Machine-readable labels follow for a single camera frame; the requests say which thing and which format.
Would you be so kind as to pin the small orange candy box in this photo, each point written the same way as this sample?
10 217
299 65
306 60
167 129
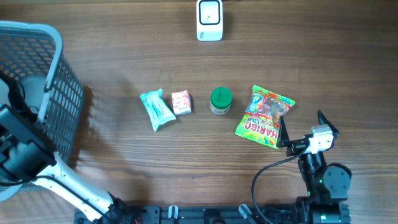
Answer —
181 102

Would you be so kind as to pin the grey plastic mesh basket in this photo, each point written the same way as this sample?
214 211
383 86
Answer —
32 54

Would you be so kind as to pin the Haribo gummy candy bag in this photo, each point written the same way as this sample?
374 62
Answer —
261 120

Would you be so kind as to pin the white barcode scanner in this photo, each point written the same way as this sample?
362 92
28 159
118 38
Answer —
209 15

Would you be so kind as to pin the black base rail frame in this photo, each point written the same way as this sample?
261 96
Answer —
277 213

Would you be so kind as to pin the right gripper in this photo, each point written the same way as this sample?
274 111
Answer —
295 146

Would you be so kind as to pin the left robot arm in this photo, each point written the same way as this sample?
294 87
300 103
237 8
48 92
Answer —
28 155

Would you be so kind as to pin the teal tissue packet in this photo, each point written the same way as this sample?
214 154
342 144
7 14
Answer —
158 111

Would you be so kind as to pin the green lid jar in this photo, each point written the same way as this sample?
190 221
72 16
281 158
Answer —
221 100

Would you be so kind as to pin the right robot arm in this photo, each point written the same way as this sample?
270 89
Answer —
327 184

